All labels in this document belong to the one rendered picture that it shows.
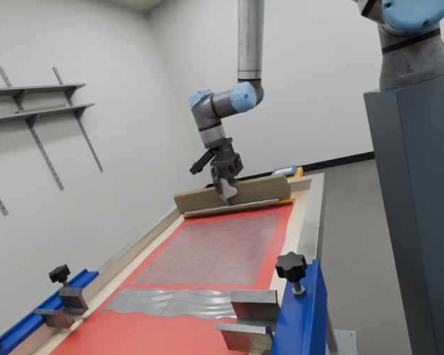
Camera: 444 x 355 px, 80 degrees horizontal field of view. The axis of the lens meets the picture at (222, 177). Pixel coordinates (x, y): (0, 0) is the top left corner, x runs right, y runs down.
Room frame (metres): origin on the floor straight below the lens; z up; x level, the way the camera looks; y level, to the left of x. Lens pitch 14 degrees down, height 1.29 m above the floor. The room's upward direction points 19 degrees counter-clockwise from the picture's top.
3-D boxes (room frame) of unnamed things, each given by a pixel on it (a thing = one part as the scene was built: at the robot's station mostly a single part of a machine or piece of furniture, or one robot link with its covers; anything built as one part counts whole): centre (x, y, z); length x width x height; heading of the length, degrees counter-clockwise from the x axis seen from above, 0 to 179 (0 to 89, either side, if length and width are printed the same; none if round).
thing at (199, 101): (0.81, -0.02, 1.30); 0.09 x 0.08 x 0.11; 59
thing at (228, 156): (0.82, -0.02, 1.14); 0.09 x 0.08 x 0.12; 62
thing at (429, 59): (0.66, -0.53, 1.25); 0.15 x 0.15 x 0.10
